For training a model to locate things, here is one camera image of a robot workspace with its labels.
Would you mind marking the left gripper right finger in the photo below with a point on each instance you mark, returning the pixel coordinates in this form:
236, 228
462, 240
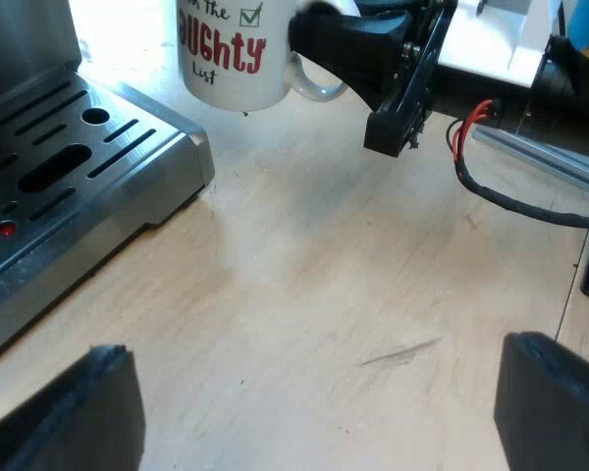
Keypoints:
554, 407

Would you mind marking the steel espresso machine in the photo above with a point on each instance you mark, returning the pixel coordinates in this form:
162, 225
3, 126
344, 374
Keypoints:
78, 162

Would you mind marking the aluminium rail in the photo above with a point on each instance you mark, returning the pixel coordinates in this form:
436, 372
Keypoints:
545, 157

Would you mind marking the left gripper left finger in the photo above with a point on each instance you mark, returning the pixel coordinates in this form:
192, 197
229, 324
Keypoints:
78, 417

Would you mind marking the white mug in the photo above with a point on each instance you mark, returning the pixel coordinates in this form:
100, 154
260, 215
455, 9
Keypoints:
226, 64

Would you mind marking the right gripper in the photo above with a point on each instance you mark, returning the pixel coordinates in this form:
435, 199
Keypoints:
412, 98

